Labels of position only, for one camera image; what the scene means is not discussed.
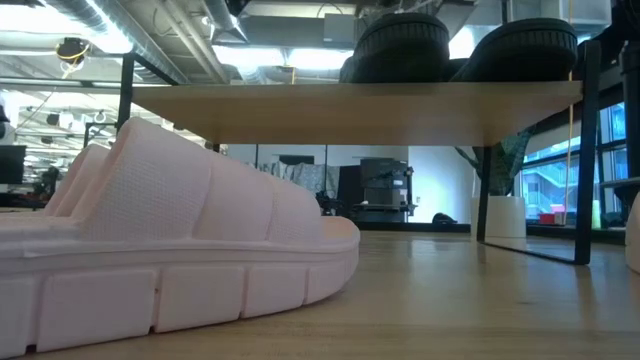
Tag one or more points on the black and yellow ceiling device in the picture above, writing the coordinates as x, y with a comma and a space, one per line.
72, 50

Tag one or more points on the yellow-green cylinder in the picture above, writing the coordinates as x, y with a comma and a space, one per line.
596, 215

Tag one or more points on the rectangular metal ceiling duct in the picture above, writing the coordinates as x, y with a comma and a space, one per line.
575, 10

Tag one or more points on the black slide sandal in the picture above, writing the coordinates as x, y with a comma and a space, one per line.
520, 50
400, 45

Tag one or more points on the small black floor object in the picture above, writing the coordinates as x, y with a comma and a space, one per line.
443, 218

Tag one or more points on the black equipment cabinet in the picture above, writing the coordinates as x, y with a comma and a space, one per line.
385, 190

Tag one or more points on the black stand pole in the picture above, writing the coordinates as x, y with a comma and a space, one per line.
631, 125

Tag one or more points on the snake plant in white pot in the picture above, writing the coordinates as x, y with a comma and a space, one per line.
505, 217

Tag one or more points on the black computer monitor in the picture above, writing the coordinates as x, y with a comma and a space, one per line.
12, 165

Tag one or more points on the small silver ventilation duct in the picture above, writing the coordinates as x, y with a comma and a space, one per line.
225, 17

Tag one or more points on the red box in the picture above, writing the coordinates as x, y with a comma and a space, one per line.
547, 218

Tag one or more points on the black background rig frame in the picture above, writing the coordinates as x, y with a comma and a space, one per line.
102, 125

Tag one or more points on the black side desk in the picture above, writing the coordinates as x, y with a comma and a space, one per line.
620, 182

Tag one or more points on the patchwork cloth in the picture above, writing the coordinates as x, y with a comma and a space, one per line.
305, 177

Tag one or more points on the wooden shelf with black frame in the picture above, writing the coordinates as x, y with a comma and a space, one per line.
350, 112

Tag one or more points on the gray ceiling box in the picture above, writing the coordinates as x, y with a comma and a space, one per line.
347, 30

